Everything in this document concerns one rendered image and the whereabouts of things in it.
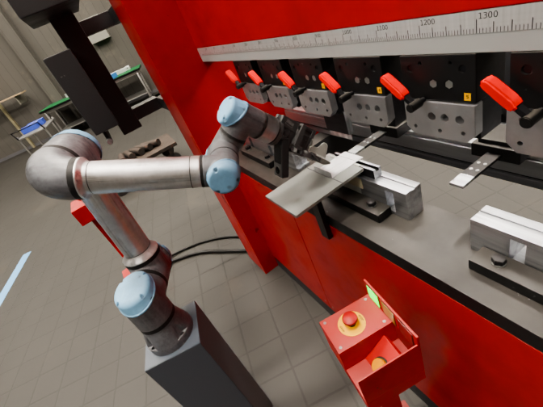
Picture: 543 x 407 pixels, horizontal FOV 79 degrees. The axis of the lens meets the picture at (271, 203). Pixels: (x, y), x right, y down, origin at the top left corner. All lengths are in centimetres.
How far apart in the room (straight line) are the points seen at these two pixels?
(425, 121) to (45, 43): 1111
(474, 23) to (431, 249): 52
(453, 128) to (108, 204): 85
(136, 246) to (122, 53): 1027
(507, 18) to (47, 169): 86
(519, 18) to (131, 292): 99
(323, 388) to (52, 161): 142
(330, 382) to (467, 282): 104
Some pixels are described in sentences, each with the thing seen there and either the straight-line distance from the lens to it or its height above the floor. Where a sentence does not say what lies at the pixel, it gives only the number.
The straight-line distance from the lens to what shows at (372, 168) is 105.
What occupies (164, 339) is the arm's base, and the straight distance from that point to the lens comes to 109.
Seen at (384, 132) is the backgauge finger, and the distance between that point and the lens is 120.
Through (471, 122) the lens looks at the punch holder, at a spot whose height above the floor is 122.
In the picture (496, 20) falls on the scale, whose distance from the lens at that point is 63.
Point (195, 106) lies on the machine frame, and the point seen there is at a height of 118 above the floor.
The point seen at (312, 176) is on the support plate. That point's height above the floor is 100.
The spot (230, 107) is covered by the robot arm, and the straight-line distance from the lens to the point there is 82.
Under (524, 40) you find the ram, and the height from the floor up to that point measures 135.
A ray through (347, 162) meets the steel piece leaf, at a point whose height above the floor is 100.
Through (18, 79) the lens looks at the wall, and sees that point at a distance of 1184.
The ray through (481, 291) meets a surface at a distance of 85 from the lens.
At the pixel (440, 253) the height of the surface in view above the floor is 88.
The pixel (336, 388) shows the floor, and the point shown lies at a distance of 173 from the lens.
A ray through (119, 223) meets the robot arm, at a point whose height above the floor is 115.
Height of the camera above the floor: 155
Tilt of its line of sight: 32 degrees down
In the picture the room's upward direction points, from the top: 24 degrees counter-clockwise
